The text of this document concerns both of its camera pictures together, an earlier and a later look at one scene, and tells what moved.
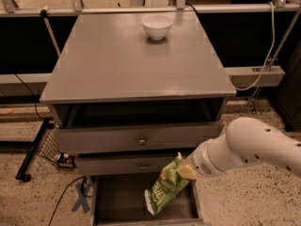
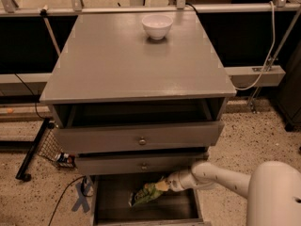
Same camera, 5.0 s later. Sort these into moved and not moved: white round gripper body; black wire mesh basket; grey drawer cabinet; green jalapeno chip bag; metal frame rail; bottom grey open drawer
Moved: white round gripper body; green jalapeno chip bag
Not moved: metal frame rail; bottom grey open drawer; black wire mesh basket; grey drawer cabinet
